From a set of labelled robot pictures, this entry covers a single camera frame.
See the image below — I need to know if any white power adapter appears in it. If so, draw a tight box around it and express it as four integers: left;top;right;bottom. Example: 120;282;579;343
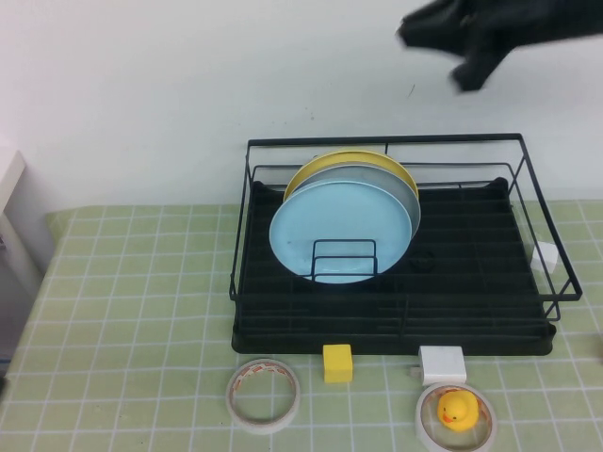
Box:
408;346;467;385

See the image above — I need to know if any black wire dish rack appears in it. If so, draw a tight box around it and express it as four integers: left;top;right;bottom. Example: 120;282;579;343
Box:
229;133;584;326

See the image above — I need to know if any white tape roll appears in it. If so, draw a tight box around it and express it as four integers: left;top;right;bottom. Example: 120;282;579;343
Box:
225;358;302;435
415;381;497;452

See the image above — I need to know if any yellow cube block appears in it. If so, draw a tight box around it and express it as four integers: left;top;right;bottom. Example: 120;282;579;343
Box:
322;343;354;384

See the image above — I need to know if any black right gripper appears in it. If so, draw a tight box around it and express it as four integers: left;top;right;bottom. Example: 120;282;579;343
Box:
398;0;519;93

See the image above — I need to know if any black plastic drip tray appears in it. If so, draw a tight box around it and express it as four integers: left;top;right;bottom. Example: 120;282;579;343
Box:
231;176;557;357

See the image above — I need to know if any yellow plate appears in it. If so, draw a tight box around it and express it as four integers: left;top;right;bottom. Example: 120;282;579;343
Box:
284;149;420;203

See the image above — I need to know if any white furniture panel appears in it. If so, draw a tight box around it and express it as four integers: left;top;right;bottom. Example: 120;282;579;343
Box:
0;150;57;368

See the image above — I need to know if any light blue plate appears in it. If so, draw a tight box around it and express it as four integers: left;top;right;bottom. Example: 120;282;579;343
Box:
269;181;414;286

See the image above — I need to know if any small white cube block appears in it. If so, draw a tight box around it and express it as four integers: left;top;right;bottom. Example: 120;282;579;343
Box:
530;241;561;273

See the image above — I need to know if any yellow rubber duck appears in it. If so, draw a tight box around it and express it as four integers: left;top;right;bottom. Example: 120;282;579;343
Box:
436;393;481;432

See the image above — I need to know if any grey white plate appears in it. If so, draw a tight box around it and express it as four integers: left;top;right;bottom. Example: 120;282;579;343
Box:
310;164;422;236

